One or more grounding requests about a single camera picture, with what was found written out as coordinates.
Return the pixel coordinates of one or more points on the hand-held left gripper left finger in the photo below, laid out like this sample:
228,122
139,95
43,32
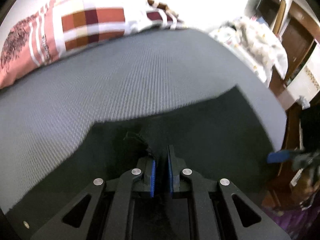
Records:
152,177

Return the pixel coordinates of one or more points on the checked orange pillow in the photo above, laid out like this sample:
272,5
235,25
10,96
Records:
87,22

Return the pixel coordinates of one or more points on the white printed cloth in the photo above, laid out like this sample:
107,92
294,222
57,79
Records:
260,45

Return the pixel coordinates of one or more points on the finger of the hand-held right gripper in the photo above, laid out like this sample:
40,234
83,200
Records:
277,157

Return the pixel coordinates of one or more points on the black pants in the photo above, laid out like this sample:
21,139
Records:
200,130

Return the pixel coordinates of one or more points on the wooden cabinet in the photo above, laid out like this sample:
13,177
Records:
297,40

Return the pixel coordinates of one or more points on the wooden bed frame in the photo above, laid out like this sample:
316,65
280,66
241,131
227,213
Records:
290,135

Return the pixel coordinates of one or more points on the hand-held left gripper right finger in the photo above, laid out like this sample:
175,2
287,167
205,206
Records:
170,177

